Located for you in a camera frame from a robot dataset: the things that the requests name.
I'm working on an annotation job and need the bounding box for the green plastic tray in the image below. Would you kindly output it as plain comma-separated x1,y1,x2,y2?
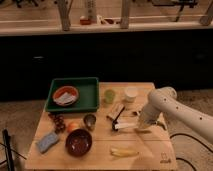
45,77,99,113

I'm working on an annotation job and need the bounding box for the black tripod stand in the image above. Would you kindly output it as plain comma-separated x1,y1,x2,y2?
0,129,26,171

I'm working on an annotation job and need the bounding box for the green pepper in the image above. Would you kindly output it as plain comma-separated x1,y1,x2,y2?
156,121,167,131

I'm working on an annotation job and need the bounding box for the yellow banana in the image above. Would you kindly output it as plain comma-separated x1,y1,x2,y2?
110,147,139,157

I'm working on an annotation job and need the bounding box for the small metal cup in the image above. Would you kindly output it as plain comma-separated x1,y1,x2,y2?
83,114,96,131

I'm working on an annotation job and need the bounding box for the dark red bowl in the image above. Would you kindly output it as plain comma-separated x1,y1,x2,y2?
65,129,92,157

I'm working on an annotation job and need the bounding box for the peach fruit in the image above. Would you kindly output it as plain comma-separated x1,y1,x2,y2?
66,122,79,133

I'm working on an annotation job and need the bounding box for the green plastic cup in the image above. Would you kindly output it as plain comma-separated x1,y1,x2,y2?
104,89,115,104

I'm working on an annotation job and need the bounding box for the grey cloth in bowl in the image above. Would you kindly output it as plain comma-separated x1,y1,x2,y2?
55,92,75,105

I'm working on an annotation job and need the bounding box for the white plastic cup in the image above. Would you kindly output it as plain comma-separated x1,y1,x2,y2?
124,86,138,103

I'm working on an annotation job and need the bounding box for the black cable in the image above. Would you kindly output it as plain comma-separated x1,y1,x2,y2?
169,132,213,171

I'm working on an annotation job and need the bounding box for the bunch of dark grapes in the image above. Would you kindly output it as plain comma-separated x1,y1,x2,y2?
49,113,66,134

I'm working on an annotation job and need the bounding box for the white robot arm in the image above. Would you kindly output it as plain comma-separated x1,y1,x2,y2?
138,87,213,144

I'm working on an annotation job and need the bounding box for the blue sponge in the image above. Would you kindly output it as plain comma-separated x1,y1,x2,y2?
36,132,59,153

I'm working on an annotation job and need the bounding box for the wooden block brush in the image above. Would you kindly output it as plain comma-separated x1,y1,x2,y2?
106,103,125,121

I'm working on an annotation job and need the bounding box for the red object on shelf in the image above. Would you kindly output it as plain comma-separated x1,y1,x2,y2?
79,16,92,25

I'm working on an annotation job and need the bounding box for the orange bowl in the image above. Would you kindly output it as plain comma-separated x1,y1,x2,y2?
52,86,79,106

